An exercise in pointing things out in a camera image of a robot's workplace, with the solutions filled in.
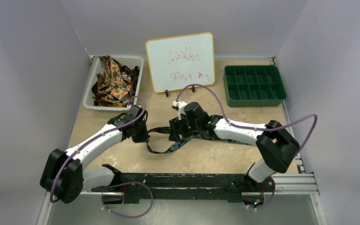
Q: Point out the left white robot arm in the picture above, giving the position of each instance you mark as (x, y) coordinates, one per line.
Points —
(63, 175)

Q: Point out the orange patterned necktie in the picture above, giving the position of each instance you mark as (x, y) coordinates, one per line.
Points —
(114, 80)

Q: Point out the green compartment tray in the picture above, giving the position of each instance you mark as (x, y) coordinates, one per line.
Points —
(253, 86)

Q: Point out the dark brown necktie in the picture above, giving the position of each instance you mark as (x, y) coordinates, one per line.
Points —
(105, 96)

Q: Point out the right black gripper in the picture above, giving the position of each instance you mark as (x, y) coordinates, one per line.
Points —
(175, 129)

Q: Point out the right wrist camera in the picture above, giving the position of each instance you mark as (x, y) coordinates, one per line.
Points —
(179, 106)

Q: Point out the blue floral necktie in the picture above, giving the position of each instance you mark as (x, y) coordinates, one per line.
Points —
(184, 140)

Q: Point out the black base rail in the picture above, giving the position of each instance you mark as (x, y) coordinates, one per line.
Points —
(234, 188)

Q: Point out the white plastic basket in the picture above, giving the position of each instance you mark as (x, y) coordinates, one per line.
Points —
(113, 81)

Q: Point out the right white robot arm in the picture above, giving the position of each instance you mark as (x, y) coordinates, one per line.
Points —
(277, 146)

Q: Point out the aluminium frame rail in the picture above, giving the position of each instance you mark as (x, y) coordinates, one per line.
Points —
(283, 183)

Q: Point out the small whiteboard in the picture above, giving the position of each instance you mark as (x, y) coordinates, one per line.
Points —
(179, 61)

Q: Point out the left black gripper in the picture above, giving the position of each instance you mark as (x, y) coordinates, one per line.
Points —
(143, 138)

